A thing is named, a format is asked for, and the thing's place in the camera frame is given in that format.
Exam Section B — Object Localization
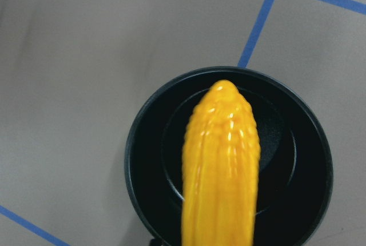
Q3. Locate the brown paper table cover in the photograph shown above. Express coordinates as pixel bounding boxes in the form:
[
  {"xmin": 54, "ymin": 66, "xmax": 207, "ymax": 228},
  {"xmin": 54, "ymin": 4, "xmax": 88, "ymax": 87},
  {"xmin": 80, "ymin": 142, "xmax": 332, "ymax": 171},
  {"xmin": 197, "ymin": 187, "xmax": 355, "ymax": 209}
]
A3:
[{"xmin": 1, "ymin": 0, "xmax": 365, "ymax": 245}]

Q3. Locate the yellow corn cob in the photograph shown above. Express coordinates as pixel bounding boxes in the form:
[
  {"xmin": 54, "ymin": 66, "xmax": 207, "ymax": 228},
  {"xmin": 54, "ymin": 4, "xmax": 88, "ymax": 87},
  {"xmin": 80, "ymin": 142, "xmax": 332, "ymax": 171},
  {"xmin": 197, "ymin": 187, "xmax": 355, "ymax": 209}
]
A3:
[{"xmin": 181, "ymin": 80, "xmax": 261, "ymax": 245}]

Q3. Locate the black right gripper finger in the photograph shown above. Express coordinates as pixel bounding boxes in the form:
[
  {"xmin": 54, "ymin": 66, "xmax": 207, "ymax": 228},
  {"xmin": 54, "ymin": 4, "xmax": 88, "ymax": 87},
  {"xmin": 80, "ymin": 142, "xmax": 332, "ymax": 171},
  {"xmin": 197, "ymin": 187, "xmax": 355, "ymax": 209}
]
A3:
[{"xmin": 149, "ymin": 239, "xmax": 164, "ymax": 246}]

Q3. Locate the dark blue saucepan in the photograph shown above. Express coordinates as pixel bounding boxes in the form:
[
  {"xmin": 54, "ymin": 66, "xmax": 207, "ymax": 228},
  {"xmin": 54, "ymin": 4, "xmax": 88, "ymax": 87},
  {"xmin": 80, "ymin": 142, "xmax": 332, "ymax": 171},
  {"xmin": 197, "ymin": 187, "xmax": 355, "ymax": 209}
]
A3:
[{"xmin": 125, "ymin": 66, "xmax": 333, "ymax": 245}]

